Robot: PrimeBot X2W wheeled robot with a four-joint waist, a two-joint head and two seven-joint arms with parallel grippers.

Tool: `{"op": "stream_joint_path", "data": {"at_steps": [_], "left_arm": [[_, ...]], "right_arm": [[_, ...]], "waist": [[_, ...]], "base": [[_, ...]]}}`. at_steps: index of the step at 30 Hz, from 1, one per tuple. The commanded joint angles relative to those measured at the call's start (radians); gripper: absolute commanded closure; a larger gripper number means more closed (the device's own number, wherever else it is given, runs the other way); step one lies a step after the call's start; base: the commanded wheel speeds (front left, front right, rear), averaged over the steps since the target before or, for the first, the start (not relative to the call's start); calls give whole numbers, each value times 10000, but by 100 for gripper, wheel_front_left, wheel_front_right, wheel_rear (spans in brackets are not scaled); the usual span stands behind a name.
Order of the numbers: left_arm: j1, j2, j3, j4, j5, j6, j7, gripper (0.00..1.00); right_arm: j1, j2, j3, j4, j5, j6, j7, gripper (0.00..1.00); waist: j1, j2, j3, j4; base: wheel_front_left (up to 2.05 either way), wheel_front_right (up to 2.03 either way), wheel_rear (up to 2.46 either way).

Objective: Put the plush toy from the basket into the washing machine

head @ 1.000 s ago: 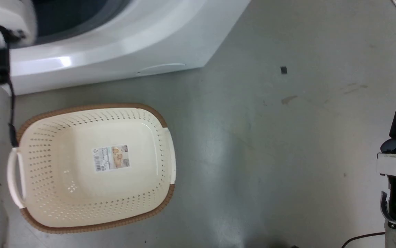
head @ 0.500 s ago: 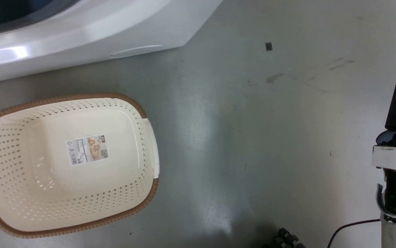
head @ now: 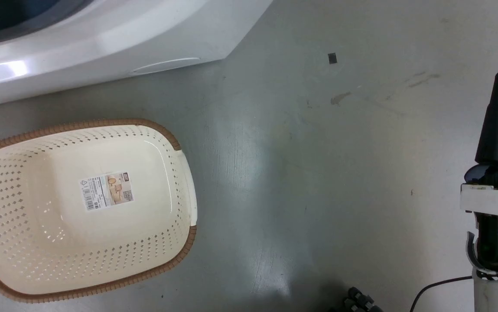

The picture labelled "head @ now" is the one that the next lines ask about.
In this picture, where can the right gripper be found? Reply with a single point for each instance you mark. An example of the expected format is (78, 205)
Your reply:
(491, 197)

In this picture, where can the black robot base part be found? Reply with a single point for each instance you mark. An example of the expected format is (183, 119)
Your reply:
(359, 302)

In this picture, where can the white washing machine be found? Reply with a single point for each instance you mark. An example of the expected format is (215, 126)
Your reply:
(101, 39)

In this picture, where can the cream laundry basket brown rim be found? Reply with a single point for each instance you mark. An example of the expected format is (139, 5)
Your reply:
(58, 242)

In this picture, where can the small black floor tape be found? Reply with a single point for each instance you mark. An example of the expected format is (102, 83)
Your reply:
(332, 58)

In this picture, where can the paper label sticker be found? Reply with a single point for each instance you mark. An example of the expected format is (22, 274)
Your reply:
(106, 191)

